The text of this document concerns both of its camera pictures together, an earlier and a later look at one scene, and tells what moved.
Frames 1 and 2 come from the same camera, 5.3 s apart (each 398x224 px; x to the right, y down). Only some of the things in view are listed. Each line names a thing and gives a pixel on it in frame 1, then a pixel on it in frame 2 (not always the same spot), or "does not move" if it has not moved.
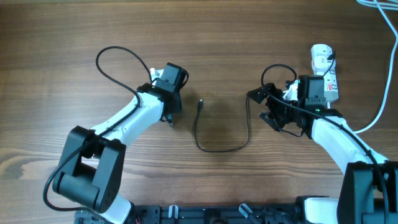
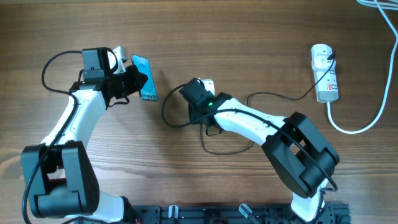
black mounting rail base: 219,214 does not move
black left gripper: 177,106 → 136,83
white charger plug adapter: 321,62 does not move
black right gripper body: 282,112 → 194,114
